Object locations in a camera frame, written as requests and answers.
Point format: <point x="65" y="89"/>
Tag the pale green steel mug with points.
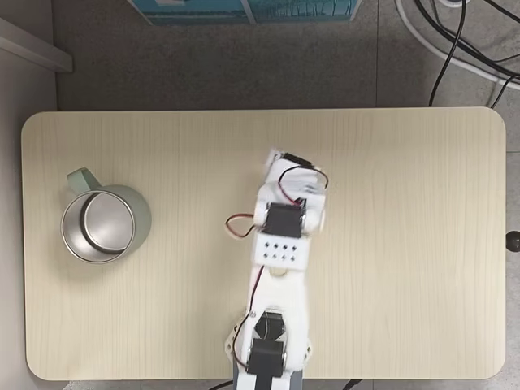
<point x="142" y="207"/>

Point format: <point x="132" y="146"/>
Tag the teal printed box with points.
<point x="191" y="12"/>
<point x="304" y="10"/>

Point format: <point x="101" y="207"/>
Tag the black round knob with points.
<point x="514" y="241"/>

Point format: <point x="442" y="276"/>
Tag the white shelf board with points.
<point x="36" y="46"/>

